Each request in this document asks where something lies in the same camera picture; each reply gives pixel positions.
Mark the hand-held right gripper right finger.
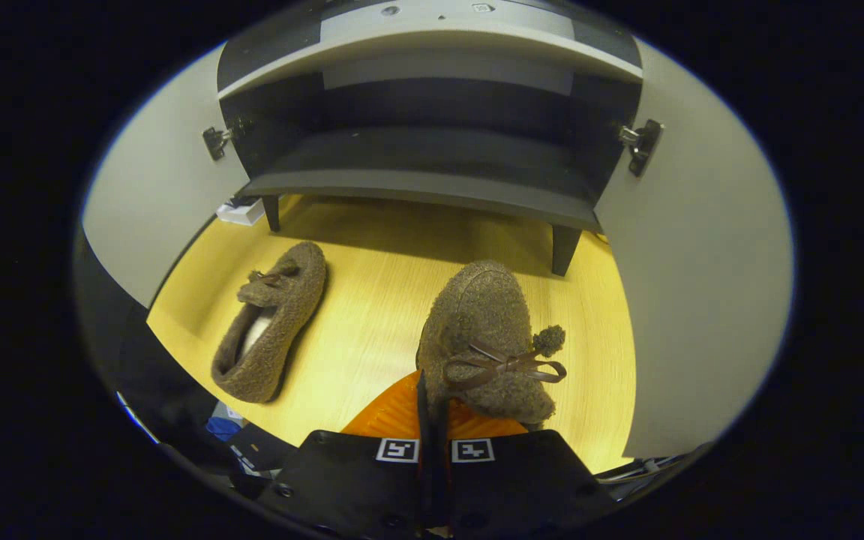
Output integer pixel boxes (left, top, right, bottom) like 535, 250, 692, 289
432, 397, 619, 539

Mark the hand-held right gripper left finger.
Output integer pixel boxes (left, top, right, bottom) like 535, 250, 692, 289
273, 367, 434, 539

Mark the brown fuzzy shoe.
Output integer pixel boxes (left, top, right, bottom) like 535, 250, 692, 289
415, 260, 568, 425
211, 241, 328, 404

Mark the white shoe cabinet door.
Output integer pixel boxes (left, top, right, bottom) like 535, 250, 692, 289
81, 41, 253, 308
593, 37, 795, 460

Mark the white shoe cabinet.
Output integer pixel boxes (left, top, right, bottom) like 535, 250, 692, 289
216, 0, 644, 277

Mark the metal door hinge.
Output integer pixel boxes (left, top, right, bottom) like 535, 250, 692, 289
618, 118, 664, 178
202, 126, 235, 161

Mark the small white box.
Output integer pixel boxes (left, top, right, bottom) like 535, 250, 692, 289
216, 196, 266, 227

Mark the grey cable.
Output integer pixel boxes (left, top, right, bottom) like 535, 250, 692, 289
595, 454, 692, 482

